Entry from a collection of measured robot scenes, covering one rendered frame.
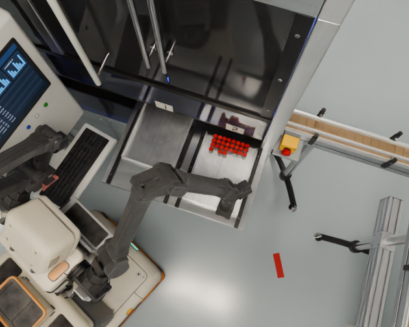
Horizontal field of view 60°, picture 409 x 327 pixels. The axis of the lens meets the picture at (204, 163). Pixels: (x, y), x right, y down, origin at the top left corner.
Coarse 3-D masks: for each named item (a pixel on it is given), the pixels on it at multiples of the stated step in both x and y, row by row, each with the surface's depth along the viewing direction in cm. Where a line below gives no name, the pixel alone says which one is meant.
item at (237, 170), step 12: (204, 144) 172; (240, 144) 172; (204, 156) 170; (216, 156) 170; (228, 156) 170; (252, 156) 170; (204, 168) 168; (216, 168) 168; (228, 168) 168; (240, 168) 168; (240, 180) 166; (204, 204) 160; (216, 204) 163; (240, 204) 160
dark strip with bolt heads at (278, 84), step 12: (300, 24) 87; (288, 36) 93; (300, 36) 91; (288, 48) 97; (300, 48) 95; (288, 60) 102; (276, 72) 109; (288, 72) 107; (276, 84) 116; (276, 96) 122; (264, 108) 133
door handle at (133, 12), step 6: (132, 0) 91; (132, 6) 93; (132, 12) 95; (132, 18) 97; (138, 18) 98; (138, 24) 100; (138, 30) 102; (138, 36) 105; (138, 42) 108; (144, 42) 108; (144, 48) 110; (144, 54) 114; (150, 54) 119; (144, 60) 117; (150, 66) 121
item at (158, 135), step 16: (144, 112) 177; (160, 112) 177; (144, 128) 174; (160, 128) 174; (176, 128) 174; (128, 144) 170; (144, 144) 172; (160, 144) 172; (176, 144) 172; (144, 160) 169; (160, 160) 169; (176, 160) 169
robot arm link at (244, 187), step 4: (244, 180) 143; (236, 184) 142; (240, 184) 142; (244, 184) 142; (248, 184) 142; (240, 188) 141; (244, 188) 141; (248, 188) 143; (240, 192) 140; (244, 192) 143; (248, 192) 143; (232, 196) 134; (236, 196) 136; (240, 196) 142; (244, 196) 143; (232, 200) 137
